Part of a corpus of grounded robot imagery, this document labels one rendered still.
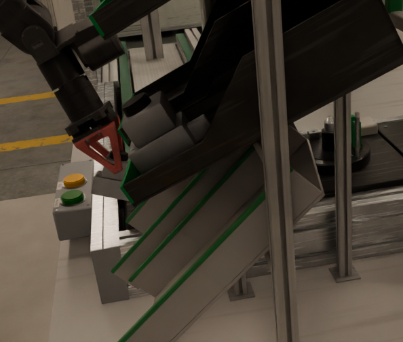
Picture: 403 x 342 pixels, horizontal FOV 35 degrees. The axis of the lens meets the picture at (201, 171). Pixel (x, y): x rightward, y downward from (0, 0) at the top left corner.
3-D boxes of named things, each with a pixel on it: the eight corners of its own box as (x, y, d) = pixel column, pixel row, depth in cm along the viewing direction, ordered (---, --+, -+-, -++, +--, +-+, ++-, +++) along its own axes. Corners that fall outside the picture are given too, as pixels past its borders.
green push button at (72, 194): (62, 211, 112) (59, 201, 111) (63, 201, 116) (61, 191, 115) (84, 207, 112) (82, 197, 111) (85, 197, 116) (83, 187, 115)
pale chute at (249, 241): (144, 371, 69) (110, 350, 68) (157, 296, 81) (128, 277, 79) (325, 195, 59) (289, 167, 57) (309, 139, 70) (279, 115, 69)
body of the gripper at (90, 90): (115, 110, 104) (92, 69, 102) (108, 119, 94) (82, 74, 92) (81, 128, 104) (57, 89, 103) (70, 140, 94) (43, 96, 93)
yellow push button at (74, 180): (64, 193, 118) (62, 184, 117) (65, 184, 122) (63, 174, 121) (85, 190, 119) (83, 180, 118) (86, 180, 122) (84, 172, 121)
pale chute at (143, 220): (138, 290, 82) (110, 271, 81) (149, 237, 94) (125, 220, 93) (284, 136, 72) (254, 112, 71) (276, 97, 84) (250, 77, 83)
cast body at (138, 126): (143, 179, 64) (104, 123, 62) (146, 162, 68) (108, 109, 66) (215, 138, 62) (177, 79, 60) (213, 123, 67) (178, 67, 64)
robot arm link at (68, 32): (15, 12, 95) (16, 34, 88) (81, -26, 95) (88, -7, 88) (58, 74, 102) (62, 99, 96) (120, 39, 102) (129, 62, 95)
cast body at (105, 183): (90, 194, 99) (98, 150, 98) (94, 186, 104) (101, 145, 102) (143, 203, 100) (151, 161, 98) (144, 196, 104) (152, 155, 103)
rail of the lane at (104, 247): (101, 304, 102) (89, 246, 97) (103, 117, 182) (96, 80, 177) (136, 298, 102) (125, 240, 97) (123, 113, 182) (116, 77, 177)
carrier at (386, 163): (283, 209, 105) (279, 139, 99) (252, 153, 126) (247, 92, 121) (424, 186, 106) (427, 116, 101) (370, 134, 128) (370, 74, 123)
